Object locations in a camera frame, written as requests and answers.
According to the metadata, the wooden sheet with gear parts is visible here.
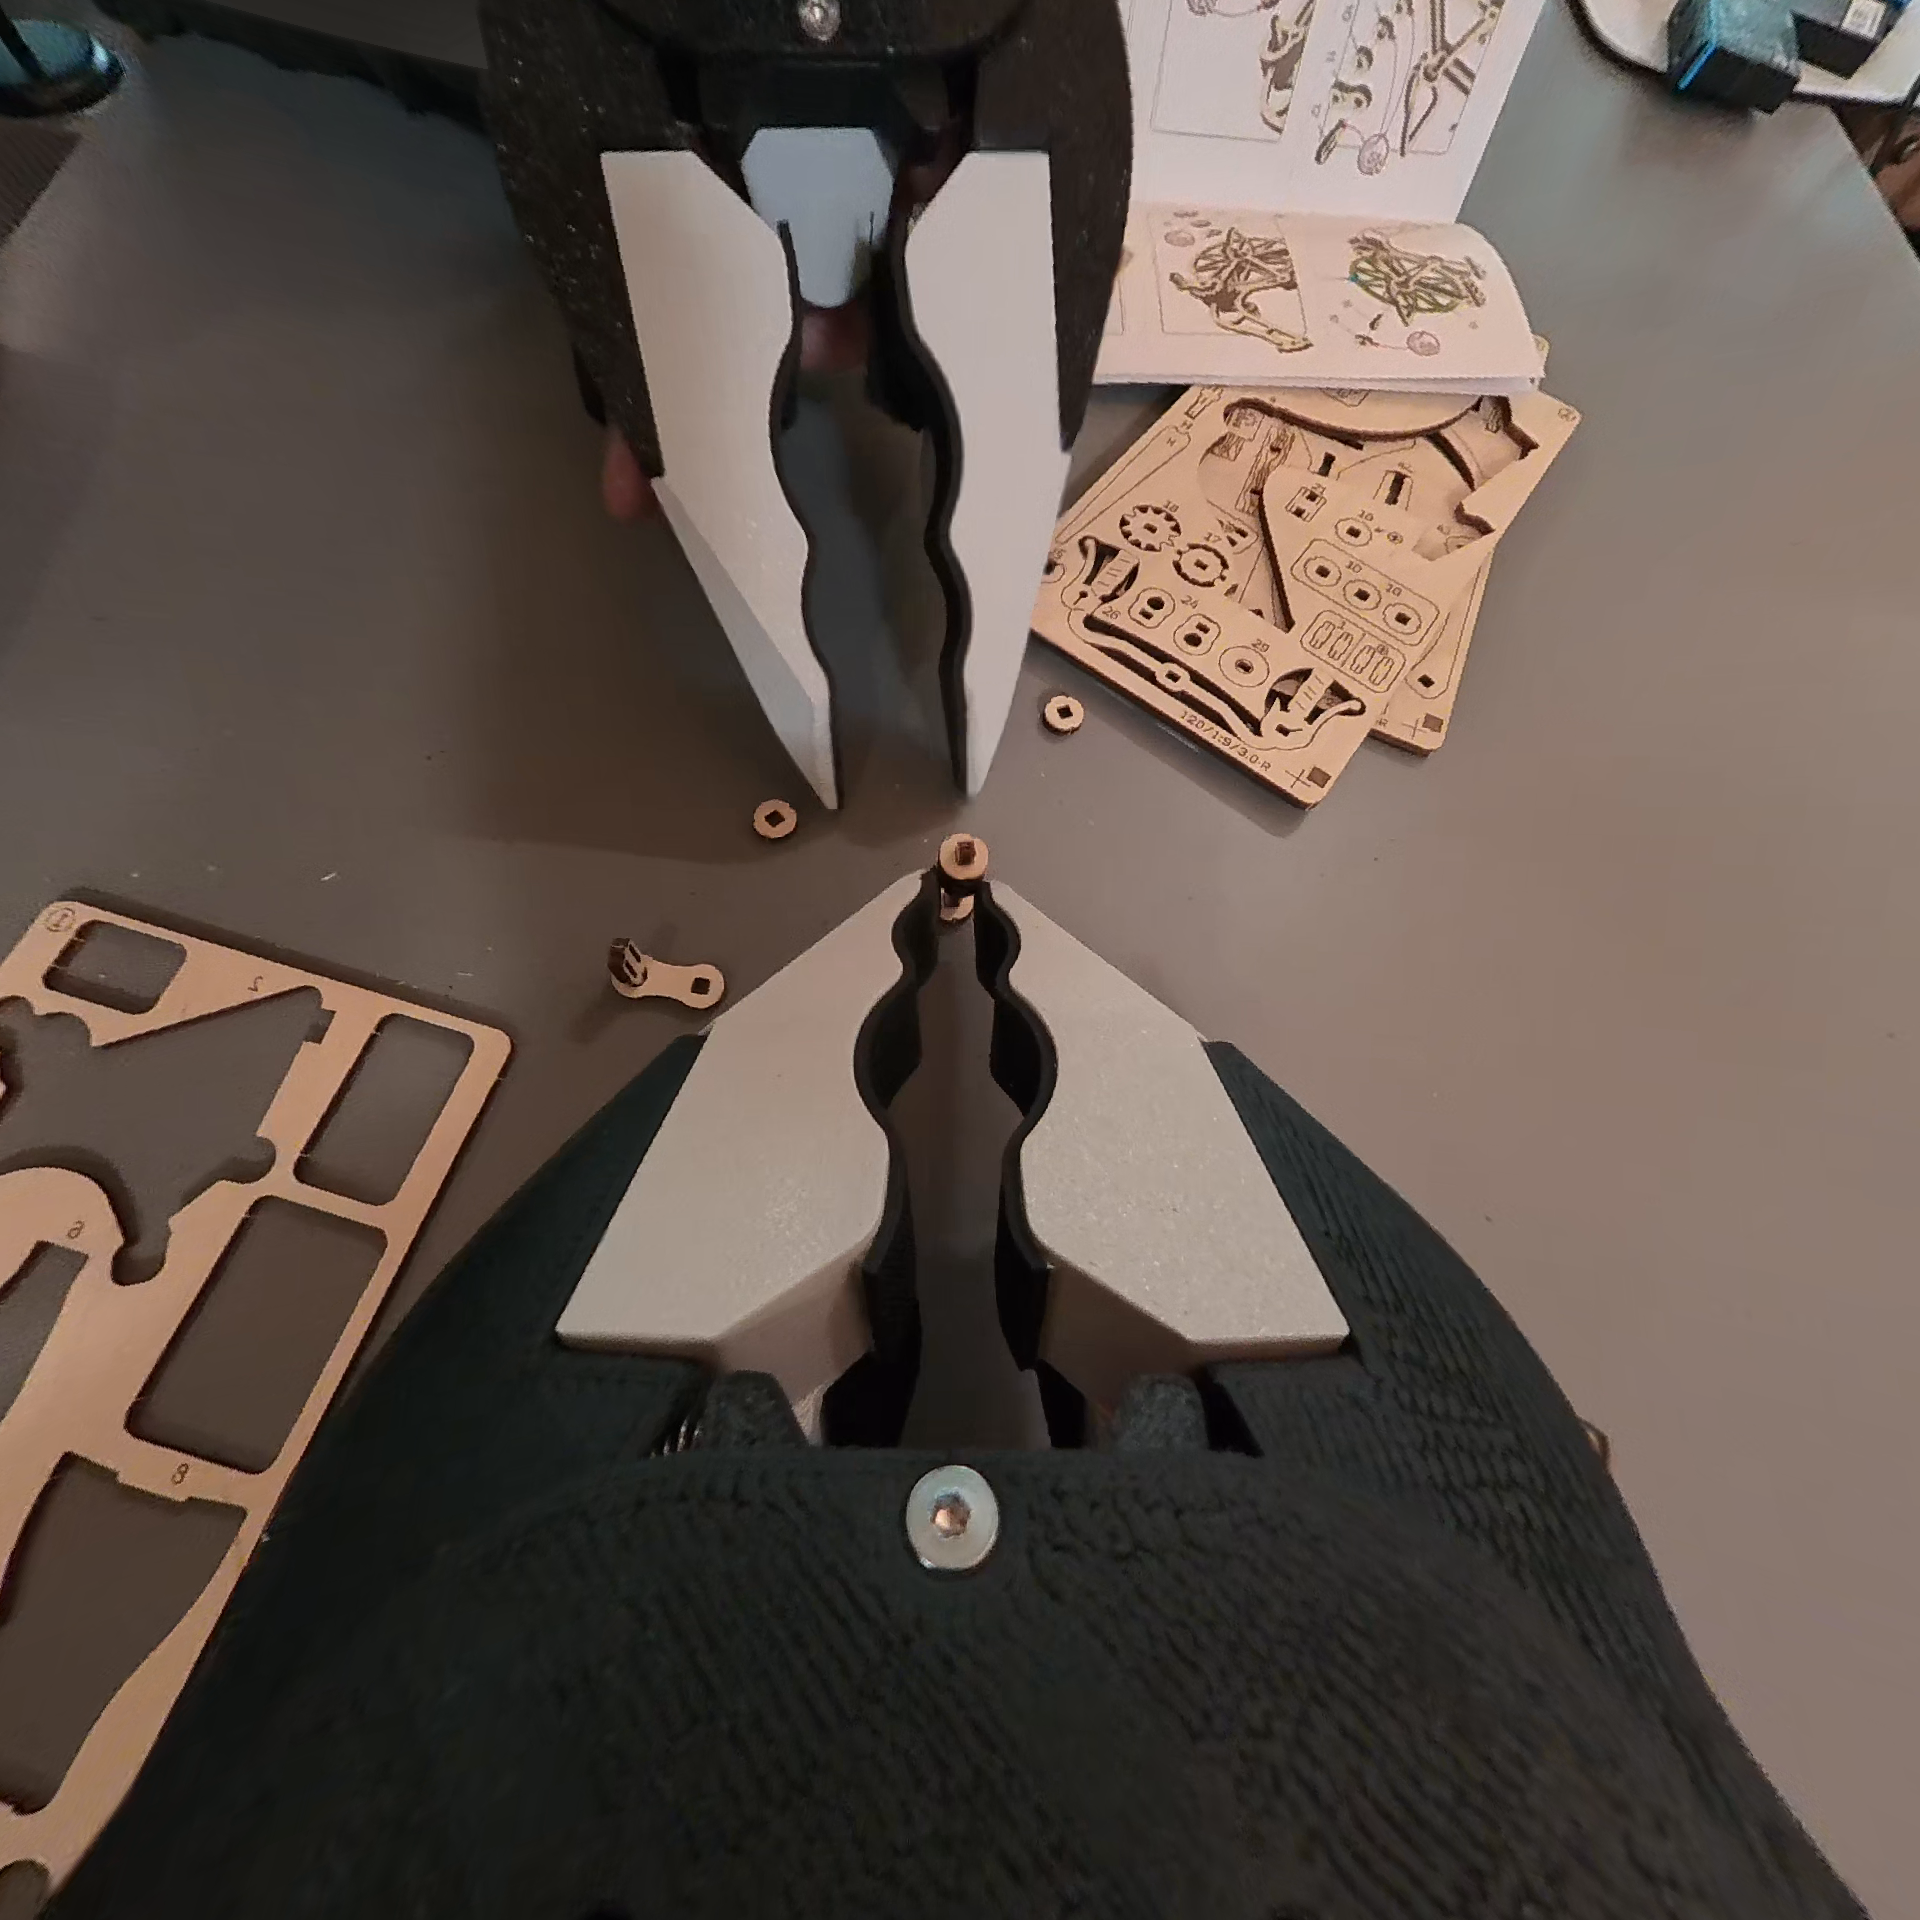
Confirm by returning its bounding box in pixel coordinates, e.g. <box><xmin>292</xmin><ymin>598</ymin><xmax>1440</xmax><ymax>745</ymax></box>
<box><xmin>1030</xmin><ymin>387</ymin><xmax>1502</xmax><ymax>813</ymax></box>

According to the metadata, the wooden crank part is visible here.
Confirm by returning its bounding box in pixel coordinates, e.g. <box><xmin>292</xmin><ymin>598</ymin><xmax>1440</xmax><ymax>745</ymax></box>
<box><xmin>608</xmin><ymin>938</ymin><xmax>728</xmax><ymax>1011</ymax></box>

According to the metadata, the wooden sheet with cut-outs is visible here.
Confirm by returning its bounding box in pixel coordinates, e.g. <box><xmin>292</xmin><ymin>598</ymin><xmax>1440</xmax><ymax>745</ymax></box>
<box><xmin>1199</xmin><ymin>382</ymin><xmax>1583</xmax><ymax>757</ymax></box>

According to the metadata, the paper instruction booklet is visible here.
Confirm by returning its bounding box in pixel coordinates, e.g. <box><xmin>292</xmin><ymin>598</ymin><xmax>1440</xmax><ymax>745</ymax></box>
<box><xmin>1092</xmin><ymin>0</ymin><xmax>1553</xmax><ymax>390</ymax></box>

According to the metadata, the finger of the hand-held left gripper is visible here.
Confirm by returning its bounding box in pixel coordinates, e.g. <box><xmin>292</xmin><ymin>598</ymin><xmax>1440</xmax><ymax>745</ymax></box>
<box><xmin>598</xmin><ymin>145</ymin><xmax>853</xmax><ymax>813</ymax></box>
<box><xmin>885</xmin><ymin>146</ymin><xmax>1072</xmax><ymax>798</ymax></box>

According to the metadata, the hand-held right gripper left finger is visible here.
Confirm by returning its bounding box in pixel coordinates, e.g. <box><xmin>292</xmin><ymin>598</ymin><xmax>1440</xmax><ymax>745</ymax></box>
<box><xmin>554</xmin><ymin>874</ymin><xmax>946</xmax><ymax>1450</ymax></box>

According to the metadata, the dark labelled box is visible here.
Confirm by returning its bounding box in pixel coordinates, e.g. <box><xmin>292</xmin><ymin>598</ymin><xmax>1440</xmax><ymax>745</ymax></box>
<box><xmin>1789</xmin><ymin>0</ymin><xmax>1920</xmax><ymax>78</ymax></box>

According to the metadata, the black and blue box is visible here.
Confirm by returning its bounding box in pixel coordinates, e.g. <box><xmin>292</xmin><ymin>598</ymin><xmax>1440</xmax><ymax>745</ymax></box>
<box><xmin>1664</xmin><ymin>0</ymin><xmax>1800</xmax><ymax>117</ymax></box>

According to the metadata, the emptied wooden part sheet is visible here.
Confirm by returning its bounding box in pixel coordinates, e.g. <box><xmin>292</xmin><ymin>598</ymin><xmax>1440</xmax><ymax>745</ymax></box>
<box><xmin>0</xmin><ymin>897</ymin><xmax>511</xmax><ymax>1893</ymax></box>

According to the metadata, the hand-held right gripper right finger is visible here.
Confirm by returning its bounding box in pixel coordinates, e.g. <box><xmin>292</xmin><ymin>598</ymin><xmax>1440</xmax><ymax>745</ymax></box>
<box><xmin>972</xmin><ymin>878</ymin><xmax>1352</xmax><ymax>1450</ymax></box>

